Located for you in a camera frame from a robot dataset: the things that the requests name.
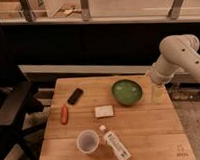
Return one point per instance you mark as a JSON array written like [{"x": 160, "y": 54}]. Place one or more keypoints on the green bowl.
[{"x": 126, "y": 92}]

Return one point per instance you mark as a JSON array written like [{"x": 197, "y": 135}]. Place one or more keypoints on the white plastic bottle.
[{"x": 113, "y": 141}]

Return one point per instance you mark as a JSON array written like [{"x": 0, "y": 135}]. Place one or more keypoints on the black chair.
[{"x": 16, "y": 100}]

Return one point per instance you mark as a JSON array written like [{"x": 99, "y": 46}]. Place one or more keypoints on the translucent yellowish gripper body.
[{"x": 157, "y": 93}]

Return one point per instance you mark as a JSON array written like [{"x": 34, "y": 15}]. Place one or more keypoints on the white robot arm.
[{"x": 176, "y": 51}]

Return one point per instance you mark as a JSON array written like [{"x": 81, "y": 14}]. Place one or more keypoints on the white sponge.
[{"x": 104, "y": 111}]

